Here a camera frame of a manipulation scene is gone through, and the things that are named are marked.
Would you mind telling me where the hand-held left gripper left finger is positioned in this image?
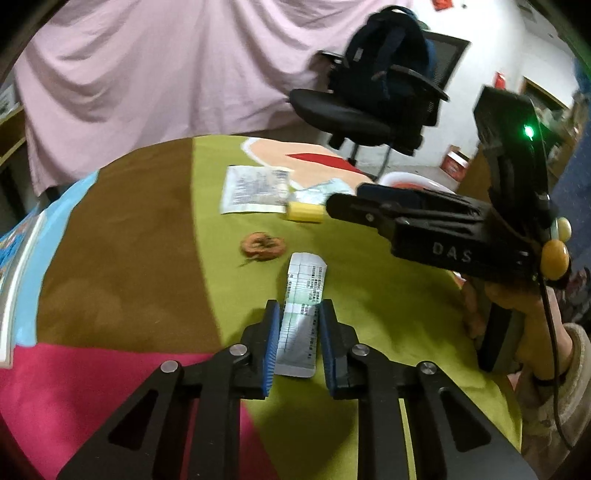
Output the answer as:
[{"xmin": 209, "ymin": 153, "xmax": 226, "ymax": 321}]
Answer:
[{"xmin": 55, "ymin": 299, "xmax": 283, "ymax": 480}]

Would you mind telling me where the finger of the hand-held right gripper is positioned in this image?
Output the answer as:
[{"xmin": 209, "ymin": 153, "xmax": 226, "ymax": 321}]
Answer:
[
  {"xmin": 356, "ymin": 183, "xmax": 467, "ymax": 208},
  {"xmin": 325, "ymin": 193, "xmax": 402, "ymax": 236}
]

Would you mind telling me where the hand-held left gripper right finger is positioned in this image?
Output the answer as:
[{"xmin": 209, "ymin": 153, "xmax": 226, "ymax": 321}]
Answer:
[{"xmin": 318, "ymin": 299, "xmax": 541, "ymax": 480}]

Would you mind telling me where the red plastic basin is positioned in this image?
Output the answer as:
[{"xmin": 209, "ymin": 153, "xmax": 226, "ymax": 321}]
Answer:
[{"xmin": 379, "ymin": 172, "xmax": 458, "ymax": 195}]

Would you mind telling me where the pale green packet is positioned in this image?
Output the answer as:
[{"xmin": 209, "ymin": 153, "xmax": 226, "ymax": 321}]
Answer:
[{"xmin": 288, "ymin": 178, "xmax": 356, "ymax": 206}]

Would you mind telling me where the yellow block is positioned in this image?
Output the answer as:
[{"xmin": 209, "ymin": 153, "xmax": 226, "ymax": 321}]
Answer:
[{"xmin": 286, "ymin": 202, "xmax": 326, "ymax": 224}]

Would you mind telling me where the white printed paper strip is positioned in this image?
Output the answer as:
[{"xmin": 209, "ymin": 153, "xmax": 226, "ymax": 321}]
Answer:
[{"xmin": 274, "ymin": 251, "xmax": 328, "ymax": 379}]

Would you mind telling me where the curled orange peel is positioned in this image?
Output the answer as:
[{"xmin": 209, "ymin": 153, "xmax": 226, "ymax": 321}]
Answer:
[{"xmin": 240, "ymin": 232, "xmax": 284, "ymax": 264}]

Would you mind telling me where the white printed packet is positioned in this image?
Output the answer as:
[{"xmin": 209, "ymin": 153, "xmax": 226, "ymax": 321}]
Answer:
[{"xmin": 220, "ymin": 165, "xmax": 291, "ymax": 215}]

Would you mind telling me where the person's right forearm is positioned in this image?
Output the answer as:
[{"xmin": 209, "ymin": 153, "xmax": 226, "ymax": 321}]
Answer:
[{"xmin": 510, "ymin": 323, "xmax": 591, "ymax": 480}]

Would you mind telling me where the person's right hand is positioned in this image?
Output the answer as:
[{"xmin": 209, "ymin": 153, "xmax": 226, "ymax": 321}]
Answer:
[{"xmin": 462, "ymin": 277, "xmax": 575, "ymax": 384}]

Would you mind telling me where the red cardboard box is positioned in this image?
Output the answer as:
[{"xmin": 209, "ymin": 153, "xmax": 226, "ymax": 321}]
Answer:
[{"xmin": 441, "ymin": 145, "xmax": 472, "ymax": 183}]

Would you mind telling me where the black office chair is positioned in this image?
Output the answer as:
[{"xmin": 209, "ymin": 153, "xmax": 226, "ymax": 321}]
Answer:
[{"xmin": 288, "ymin": 30, "xmax": 472, "ymax": 167}]

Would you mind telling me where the blue dotted curtain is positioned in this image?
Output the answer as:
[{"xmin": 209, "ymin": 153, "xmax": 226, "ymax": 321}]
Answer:
[{"xmin": 547, "ymin": 55, "xmax": 591, "ymax": 315}]

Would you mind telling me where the dark blue backpack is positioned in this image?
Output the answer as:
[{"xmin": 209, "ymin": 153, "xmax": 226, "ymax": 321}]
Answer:
[{"xmin": 344, "ymin": 6, "xmax": 437, "ymax": 100}]

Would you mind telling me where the colourful striped blanket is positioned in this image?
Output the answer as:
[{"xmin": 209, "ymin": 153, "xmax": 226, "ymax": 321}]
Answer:
[{"xmin": 0, "ymin": 134, "xmax": 522, "ymax": 480}]

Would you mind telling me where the pink hanging sheet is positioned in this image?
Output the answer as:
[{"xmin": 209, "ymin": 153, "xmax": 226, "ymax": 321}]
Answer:
[{"xmin": 14, "ymin": 0, "xmax": 416, "ymax": 197}]

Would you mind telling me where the illustrated picture book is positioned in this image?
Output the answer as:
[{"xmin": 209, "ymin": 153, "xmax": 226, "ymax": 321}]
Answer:
[{"xmin": 0, "ymin": 210, "xmax": 47, "ymax": 370}]

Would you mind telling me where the wooden shelf desk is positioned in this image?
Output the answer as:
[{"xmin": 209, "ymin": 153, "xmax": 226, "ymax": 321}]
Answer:
[{"xmin": 0, "ymin": 104, "xmax": 28, "ymax": 199}]

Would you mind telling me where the wooden door frame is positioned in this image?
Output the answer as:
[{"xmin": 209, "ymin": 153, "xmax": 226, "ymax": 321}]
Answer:
[{"xmin": 522, "ymin": 76, "xmax": 571, "ymax": 112}]

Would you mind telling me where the black cable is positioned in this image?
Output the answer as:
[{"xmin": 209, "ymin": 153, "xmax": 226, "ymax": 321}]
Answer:
[{"xmin": 538, "ymin": 281, "xmax": 573, "ymax": 446}]

